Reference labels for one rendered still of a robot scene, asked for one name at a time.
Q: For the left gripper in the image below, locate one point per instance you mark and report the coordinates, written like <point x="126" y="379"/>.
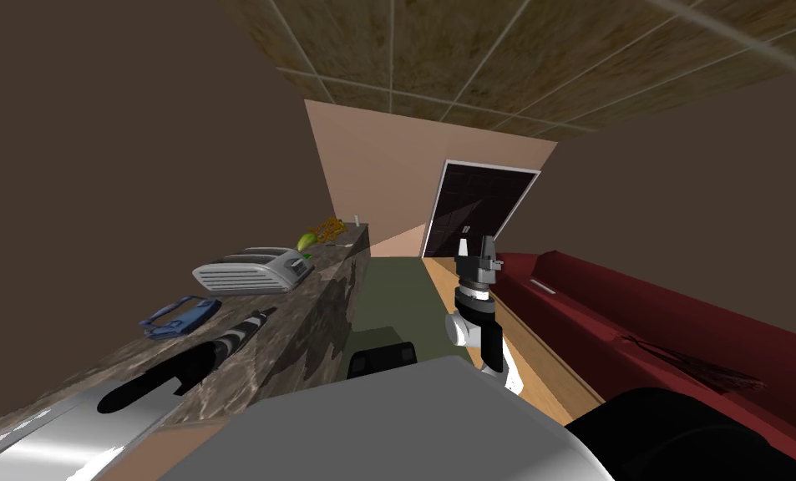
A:
<point x="264" y="314"/>

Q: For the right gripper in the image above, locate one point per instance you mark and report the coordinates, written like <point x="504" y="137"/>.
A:
<point x="476" y="272"/>

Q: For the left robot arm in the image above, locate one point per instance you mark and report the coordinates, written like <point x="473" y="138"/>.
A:
<point x="164" y="379"/>

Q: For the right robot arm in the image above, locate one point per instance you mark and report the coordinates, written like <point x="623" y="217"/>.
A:
<point x="488" y="337"/>

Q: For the dark panelled door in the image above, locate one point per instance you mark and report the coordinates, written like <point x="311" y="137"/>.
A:
<point x="478" y="207"/>

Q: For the silver toaster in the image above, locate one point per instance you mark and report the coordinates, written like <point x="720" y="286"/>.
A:
<point x="250" y="272"/>

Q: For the blue basket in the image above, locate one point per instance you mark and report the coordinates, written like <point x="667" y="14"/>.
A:
<point x="184" y="317"/>

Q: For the green yellow fruit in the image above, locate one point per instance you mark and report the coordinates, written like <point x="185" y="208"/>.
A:
<point x="306" y="241"/>

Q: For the orange brown tangled object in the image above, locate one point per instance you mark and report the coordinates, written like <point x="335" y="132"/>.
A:
<point x="331" y="229"/>

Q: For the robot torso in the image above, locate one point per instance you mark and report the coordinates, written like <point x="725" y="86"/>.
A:
<point x="384" y="427"/>

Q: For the dark red cabinet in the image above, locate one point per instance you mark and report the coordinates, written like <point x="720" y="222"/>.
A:
<point x="638" y="321"/>

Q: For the silver sink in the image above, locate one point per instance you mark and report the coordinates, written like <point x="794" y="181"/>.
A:
<point x="57" y="441"/>

